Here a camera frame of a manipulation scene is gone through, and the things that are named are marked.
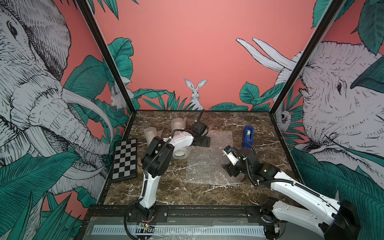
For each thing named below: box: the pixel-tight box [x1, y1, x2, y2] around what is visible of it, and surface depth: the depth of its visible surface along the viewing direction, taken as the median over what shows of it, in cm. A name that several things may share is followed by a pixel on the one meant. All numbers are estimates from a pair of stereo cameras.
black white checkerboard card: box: [110, 138, 137, 183], surface depth 92 cm
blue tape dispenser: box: [242, 126, 254, 149], surface depth 101 cm
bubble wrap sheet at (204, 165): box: [185, 130, 238, 186], surface depth 92 cm
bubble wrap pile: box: [171, 116, 187, 132], surface depth 107 cm
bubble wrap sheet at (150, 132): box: [143, 127, 164, 146], surface depth 105 cm
